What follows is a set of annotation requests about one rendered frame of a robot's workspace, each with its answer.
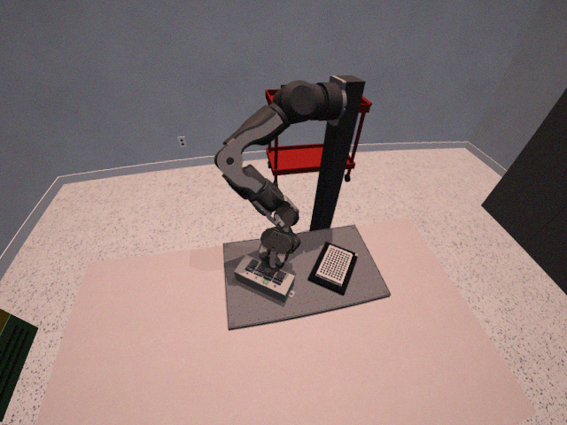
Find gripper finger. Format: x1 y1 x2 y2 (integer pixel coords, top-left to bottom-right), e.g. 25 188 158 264
266 253 289 276
259 243 272 275

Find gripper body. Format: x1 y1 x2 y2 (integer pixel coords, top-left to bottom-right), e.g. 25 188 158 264
260 227 301 254

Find grey control panel with four buttons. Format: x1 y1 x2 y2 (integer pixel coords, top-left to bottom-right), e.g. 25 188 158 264
234 255 295 302

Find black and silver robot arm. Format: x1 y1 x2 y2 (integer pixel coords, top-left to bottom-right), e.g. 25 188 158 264
214 76 347 228

